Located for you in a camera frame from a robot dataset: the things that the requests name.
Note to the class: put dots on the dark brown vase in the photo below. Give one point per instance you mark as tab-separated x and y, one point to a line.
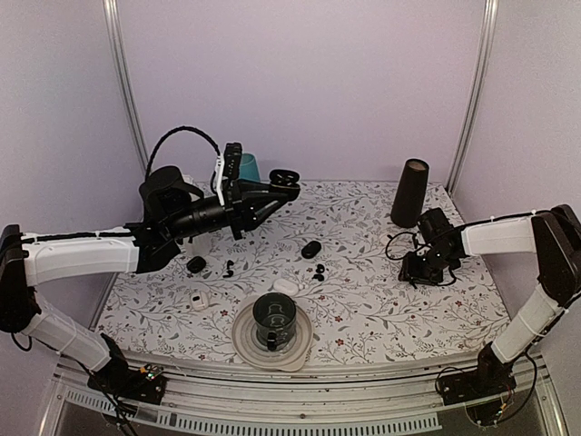
410	195

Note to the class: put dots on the white ribbed vase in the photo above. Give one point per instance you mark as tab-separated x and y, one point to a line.
200	245

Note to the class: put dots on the black case with gold line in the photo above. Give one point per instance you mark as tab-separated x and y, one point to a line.
286	181

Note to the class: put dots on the aluminium frame post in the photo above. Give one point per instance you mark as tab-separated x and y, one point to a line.
115	36
485	46

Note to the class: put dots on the cream earbud case left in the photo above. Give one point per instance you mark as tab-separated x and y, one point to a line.
200	301

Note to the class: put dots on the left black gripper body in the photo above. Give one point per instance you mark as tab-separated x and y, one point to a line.
239	215

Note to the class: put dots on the left aluminium frame post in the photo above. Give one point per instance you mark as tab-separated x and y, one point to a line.
115	36

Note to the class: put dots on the right aluminium frame post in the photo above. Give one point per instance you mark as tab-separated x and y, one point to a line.
485	46

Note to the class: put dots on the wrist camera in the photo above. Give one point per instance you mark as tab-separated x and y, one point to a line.
226	169
432	224

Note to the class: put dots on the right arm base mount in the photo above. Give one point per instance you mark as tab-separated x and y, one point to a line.
457	386

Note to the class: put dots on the grey ceramic plate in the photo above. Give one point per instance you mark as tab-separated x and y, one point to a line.
291	358

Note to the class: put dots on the black stem earbud pair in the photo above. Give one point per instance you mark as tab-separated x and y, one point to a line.
229	272

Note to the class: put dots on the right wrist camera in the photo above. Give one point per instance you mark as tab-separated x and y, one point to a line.
432	224

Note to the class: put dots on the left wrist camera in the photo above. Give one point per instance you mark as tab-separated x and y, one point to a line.
226	169

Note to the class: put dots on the black oval earbud case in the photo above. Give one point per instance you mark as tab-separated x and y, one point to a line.
311	249

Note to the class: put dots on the small black round case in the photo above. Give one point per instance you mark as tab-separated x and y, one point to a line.
196	264

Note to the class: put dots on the teal vase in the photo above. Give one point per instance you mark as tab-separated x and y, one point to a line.
248	169

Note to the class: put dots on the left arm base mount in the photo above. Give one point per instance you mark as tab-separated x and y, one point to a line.
146	384

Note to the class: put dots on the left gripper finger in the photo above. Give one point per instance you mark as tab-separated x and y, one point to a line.
265	204
251	186

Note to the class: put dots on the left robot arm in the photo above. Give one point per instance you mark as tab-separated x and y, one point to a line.
174	211

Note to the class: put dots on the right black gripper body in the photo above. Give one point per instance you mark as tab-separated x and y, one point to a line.
429	270

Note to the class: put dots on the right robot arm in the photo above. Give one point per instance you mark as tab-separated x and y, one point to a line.
548	239

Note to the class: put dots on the dark glass mug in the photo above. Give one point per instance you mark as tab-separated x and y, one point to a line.
275	316

